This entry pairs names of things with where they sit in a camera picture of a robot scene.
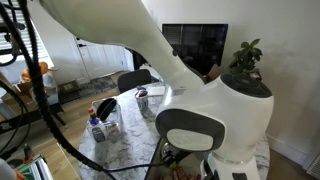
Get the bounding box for cardboard box on bench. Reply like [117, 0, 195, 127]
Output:
[0, 72, 38, 115]

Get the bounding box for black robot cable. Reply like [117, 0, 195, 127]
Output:
[0, 0, 188, 180]

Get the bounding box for black flat screen monitor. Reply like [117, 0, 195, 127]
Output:
[162, 24, 228, 75]

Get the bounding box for red snack packets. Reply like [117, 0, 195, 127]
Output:
[154, 167, 201, 180]

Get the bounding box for white paper pad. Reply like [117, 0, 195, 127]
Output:
[147, 86, 165, 96]

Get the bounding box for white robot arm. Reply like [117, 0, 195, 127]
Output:
[38, 0, 274, 180]

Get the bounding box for orange plush toy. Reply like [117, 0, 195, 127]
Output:
[20, 62, 55, 83]

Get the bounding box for green white striped object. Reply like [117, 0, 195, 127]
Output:
[16, 154, 54, 180]

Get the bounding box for clear plastic organizer bin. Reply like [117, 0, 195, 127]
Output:
[87, 99, 122, 143]

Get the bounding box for brown paper bag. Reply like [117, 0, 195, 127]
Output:
[204, 64, 224, 83]

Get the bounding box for small bottle red cap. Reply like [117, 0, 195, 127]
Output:
[88, 108, 99, 126]

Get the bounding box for silver can with black lid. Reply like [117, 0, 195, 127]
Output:
[134, 89, 149, 112]

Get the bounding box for small cardboard box on floor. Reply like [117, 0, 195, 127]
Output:
[58, 80, 80, 93]

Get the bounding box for dark grey chair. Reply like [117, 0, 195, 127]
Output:
[117, 69, 158, 93]

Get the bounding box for black low bench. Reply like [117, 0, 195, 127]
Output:
[0, 93, 66, 134]

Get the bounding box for green potted plant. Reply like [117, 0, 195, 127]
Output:
[228, 39, 263, 76]

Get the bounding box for large dark open box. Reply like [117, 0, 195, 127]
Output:
[145, 139, 204, 180]

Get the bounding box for black bowl in organizer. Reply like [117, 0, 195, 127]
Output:
[97, 98, 117, 122]

